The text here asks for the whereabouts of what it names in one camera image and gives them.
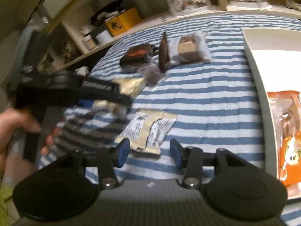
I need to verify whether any white cardboard tray box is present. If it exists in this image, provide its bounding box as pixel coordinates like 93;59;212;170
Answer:
242;28;301;200

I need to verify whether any white cylinder cup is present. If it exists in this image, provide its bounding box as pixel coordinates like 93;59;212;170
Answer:
95;29;113;45

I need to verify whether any clear round pastry packet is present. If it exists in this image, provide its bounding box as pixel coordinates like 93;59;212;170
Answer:
169;31;212;64

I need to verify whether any brown figurine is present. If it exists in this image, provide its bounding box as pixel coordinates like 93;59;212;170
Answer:
60;39;78;57

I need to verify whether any black bag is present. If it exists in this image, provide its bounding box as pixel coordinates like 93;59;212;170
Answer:
90;0;124;26

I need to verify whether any beige labelled packet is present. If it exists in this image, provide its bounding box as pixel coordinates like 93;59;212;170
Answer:
118;109;178;156

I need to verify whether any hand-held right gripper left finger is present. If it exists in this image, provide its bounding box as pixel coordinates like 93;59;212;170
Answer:
69;138;130;190

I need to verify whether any white gift box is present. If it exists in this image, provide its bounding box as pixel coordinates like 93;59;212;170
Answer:
43;0;94;19

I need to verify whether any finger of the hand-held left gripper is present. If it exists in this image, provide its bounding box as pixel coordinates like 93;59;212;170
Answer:
78;92;133;107
81;79;121;96

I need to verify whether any small brown jar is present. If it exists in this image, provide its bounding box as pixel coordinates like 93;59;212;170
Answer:
82;34;97;51

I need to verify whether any clear dark ball packet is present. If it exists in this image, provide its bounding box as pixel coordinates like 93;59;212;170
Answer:
138;63;165;86

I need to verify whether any wooden shelf unit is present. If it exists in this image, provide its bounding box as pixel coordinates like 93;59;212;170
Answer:
45;0;301;64

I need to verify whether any person's left hand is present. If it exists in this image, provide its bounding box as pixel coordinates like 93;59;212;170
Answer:
0;108;55;163

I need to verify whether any yellow box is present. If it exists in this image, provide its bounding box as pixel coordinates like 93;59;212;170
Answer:
105;7;141;37

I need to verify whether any black and orange packet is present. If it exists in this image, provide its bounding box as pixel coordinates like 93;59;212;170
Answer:
120;44;158;69

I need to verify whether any yellow cheese pastry packet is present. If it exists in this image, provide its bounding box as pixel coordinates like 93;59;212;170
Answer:
93;76;147;119

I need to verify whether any orange biscuit packet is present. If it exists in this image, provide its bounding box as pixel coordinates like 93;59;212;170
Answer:
268;90;301;190

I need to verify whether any blue striped blanket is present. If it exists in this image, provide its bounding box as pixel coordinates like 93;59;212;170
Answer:
38;13;301;226

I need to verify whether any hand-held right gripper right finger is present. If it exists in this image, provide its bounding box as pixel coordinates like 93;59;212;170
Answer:
170;138;232;189

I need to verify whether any small white heater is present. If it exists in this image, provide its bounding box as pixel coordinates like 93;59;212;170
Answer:
75;66;91;77

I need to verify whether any dark brown packet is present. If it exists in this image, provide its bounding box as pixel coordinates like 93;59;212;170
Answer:
158;32;170;73

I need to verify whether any small beige ornament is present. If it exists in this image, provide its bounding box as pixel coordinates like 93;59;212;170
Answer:
284;0;301;10

